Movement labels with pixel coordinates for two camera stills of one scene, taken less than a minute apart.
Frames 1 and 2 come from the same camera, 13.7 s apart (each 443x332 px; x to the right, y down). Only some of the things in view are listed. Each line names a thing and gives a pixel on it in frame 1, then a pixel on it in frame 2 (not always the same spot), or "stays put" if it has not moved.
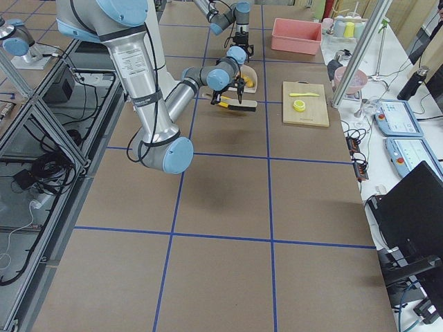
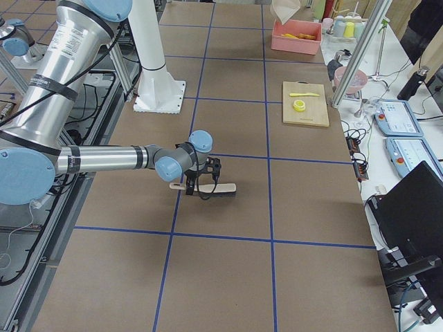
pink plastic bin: [296, 36] stays put
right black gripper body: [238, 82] -> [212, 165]
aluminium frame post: [366, 41] stays put
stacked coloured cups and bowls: [342, 27] stays put
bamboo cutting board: [315, 111] stays put
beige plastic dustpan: [250, 77] -> [286, 9]
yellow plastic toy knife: [303, 94] stays put
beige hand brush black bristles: [234, 104] -> [210, 191]
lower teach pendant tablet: [405, 153] stays put
